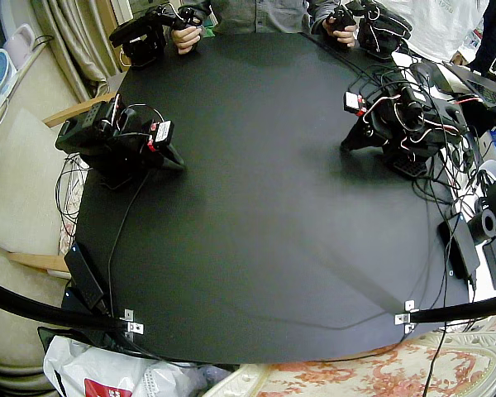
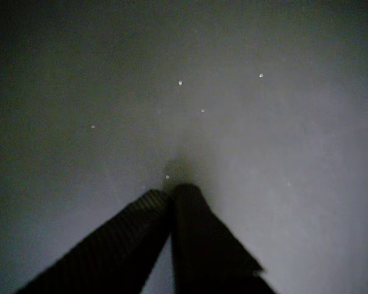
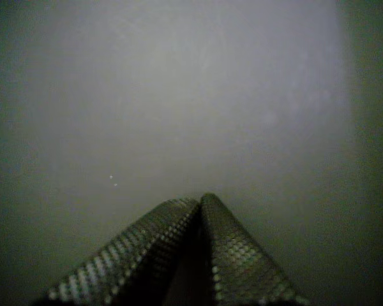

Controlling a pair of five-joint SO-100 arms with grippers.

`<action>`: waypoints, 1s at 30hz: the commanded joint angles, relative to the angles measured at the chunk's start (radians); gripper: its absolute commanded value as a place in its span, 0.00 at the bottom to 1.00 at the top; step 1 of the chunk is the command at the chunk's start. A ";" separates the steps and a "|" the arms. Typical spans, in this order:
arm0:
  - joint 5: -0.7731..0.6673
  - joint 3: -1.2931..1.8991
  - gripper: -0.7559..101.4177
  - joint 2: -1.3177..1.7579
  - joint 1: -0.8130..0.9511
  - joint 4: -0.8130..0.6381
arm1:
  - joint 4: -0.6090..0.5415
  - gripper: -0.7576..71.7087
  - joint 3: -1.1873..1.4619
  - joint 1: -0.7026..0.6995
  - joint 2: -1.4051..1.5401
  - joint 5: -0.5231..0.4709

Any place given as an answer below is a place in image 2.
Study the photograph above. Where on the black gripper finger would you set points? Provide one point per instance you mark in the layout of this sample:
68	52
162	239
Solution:
202	251
110	254

